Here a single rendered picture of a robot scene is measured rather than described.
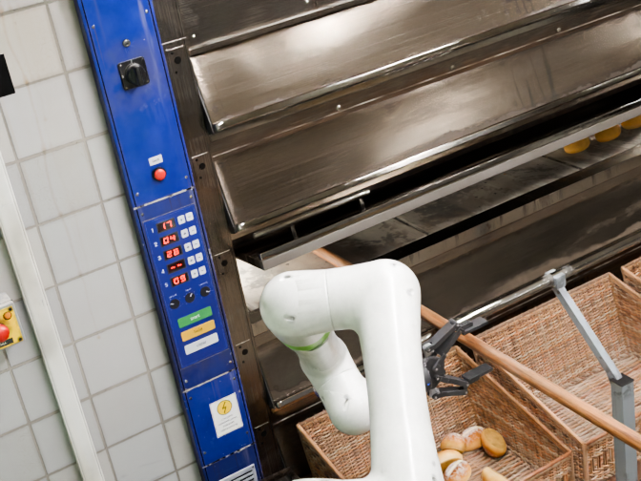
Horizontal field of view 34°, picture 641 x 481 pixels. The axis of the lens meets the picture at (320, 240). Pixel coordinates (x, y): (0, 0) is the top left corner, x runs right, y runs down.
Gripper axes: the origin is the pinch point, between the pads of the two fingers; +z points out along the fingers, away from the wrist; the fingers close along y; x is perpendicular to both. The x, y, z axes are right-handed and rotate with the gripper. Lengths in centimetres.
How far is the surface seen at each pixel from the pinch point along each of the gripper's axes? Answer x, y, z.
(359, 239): -73, 2, 13
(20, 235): -51, -43, -81
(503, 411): -31, 47, 26
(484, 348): 2.0, -0.5, -0.7
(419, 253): -53, 3, 20
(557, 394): 26.0, -0.1, -0.8
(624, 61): -52, -30, 99
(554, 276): -15.8, 2.6, 36.1
